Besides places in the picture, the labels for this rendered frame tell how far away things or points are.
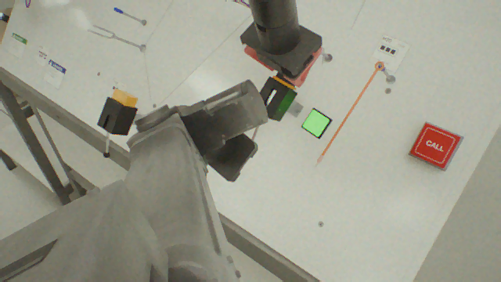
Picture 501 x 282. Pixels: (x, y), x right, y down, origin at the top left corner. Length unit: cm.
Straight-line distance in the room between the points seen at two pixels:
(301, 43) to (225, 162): 20
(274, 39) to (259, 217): 34
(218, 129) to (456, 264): 155
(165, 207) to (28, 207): 195
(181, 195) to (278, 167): 54
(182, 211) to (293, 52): 42
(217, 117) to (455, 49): 39
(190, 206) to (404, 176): 52
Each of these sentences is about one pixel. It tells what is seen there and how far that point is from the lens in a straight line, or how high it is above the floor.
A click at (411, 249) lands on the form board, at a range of 67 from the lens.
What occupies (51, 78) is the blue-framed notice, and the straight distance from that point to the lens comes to 114.
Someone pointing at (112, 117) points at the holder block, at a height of 100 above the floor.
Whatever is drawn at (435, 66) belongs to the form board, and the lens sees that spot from 67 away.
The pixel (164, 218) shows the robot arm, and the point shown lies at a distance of 16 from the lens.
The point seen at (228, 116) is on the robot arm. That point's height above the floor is 121.
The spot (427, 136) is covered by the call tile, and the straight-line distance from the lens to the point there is 62.
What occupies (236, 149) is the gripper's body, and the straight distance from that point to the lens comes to 56.
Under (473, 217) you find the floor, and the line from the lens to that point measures 207.
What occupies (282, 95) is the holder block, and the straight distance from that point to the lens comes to 62.
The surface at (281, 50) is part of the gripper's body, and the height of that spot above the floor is 122.
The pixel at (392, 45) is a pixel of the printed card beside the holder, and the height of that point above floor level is 117.
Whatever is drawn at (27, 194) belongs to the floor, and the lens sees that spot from 217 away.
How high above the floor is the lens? 150
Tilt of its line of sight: 45 degrees down
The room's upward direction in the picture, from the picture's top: straight up
